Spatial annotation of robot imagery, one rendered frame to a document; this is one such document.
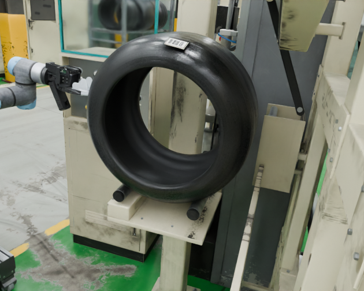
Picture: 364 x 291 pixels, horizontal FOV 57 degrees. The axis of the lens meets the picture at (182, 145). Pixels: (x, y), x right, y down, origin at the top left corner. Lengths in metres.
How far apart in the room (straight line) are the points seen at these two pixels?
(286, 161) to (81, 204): 1.38
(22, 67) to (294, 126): 1.02
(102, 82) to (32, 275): 1.50
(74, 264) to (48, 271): 0.15
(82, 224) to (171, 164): 1.09
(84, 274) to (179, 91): 1.34
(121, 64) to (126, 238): 1.39
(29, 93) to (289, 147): 1.01
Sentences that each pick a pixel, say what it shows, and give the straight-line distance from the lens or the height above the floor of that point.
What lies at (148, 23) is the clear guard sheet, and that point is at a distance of 1.74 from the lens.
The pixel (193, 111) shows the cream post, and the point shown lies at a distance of 1.41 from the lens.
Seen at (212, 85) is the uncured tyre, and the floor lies 1.35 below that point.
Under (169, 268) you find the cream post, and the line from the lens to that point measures 1.86.
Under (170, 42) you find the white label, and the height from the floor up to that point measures 1.45.
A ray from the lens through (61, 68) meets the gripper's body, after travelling 1.31.
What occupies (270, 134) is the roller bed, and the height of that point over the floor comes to 1.13.
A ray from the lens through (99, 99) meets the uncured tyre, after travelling 1.12.
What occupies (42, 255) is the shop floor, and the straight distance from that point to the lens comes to 2.44.
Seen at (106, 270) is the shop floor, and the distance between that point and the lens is 2.27.
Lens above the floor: 1.55
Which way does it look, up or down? 22 degrees down
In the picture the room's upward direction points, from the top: 5 degrees clockwise
